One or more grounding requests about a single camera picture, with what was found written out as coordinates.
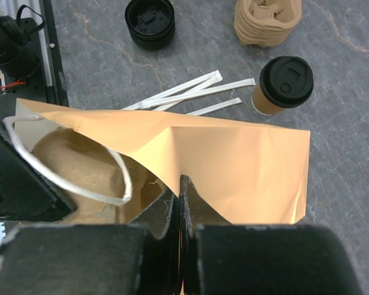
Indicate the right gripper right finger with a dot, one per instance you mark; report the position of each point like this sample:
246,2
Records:
260,259

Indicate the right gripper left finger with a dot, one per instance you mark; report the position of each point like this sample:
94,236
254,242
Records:
136,258

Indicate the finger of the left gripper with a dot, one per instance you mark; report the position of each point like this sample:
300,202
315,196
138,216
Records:
24,194

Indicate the brown paper bag with handles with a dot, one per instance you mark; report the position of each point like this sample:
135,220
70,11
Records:
248,173

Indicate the brown paper coffee cup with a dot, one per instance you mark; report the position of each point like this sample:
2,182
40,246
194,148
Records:
264,102

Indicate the black plastic cup lid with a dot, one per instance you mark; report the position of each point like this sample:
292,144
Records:
287,81

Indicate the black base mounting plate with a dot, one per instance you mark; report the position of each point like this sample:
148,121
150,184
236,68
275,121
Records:
30,60

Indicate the white wrapped straw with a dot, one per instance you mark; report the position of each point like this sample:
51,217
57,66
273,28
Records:
215,107
182,87
204,92

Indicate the stack of black lids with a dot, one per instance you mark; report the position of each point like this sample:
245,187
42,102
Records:
151,24

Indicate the brown pulp cup carrier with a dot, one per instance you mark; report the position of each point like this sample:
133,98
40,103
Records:
266,23

